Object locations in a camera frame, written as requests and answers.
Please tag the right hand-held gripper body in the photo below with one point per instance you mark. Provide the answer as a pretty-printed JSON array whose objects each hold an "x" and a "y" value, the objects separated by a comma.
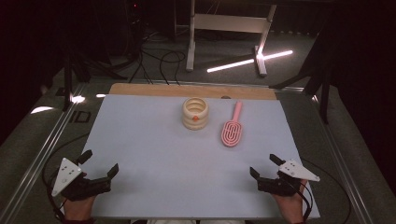
[{"x": 280, "y": 185}]

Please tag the person's left hand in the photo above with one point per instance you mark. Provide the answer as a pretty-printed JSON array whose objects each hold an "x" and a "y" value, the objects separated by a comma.
[{"x": 79, "y": 209}]

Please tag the cream ribbed holder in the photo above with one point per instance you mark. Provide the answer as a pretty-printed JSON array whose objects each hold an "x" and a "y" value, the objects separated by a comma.
[{"x": 195, "y": 121}]

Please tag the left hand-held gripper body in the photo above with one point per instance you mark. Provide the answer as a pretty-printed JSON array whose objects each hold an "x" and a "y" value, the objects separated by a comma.
[{"x": 70, "y": 179}]

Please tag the metal floor rail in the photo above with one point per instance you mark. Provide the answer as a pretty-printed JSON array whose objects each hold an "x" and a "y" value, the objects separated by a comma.
[
  {"x": 40, "y": 158},
  {"x": 342, "y": 168}
]

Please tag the black tripod stand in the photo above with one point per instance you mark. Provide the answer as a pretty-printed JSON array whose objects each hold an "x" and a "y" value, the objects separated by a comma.
[
  {"x": 67, "y": 77},
  {"x": 323, "y": 93}
]

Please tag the light blue table mat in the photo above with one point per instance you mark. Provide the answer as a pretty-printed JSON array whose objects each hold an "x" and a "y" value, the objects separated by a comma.
[{"x": 174, "y": 174}]

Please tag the white desk frame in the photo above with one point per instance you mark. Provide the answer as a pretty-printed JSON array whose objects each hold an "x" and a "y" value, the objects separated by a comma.
[{"x": 230, "y": 23}]

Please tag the person's right hand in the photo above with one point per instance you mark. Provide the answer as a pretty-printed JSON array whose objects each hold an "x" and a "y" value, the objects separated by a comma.
[{"x": 292, "y": 208}]

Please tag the pink hairbrush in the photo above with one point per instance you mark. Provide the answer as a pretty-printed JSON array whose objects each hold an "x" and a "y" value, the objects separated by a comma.
[{"x": 232, "y": 132}]

